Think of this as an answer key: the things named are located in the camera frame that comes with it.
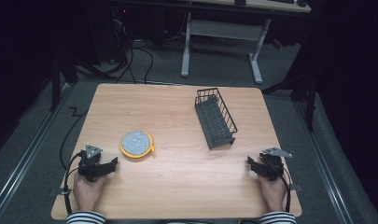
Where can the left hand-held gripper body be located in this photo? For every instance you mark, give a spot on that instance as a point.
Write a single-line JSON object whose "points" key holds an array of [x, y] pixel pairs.
{"points": [[89, 161]]}

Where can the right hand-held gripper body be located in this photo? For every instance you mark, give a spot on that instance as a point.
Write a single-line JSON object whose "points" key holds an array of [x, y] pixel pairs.
{"points": [[272, 163]]}

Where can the person's left hand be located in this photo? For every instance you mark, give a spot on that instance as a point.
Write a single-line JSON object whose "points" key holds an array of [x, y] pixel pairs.
{"points": [[87, 193]]}

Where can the person's right hand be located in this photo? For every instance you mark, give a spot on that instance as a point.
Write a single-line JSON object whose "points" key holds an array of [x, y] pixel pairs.
{"points": [[273, 194]]}

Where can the round yellow-rimmed grey scrubber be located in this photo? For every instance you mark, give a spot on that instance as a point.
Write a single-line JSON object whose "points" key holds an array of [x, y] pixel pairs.
{"points": [[136, 143]]}

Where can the grey table clamp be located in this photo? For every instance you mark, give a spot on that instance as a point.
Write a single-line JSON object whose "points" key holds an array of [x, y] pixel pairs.
{"points": [[296, 187], [64, 192]]}

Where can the black metal stand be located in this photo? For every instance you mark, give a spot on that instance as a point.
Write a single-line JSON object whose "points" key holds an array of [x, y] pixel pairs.
{"points": [[56, 81], [309, 99]]}

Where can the small red object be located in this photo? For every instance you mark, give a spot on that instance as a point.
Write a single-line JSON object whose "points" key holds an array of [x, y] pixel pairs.
{"points": [[277, 44]]}

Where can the white-legged wooden desk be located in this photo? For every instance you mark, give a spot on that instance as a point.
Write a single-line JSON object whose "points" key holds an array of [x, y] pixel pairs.
{"points": [[227, 29]]}

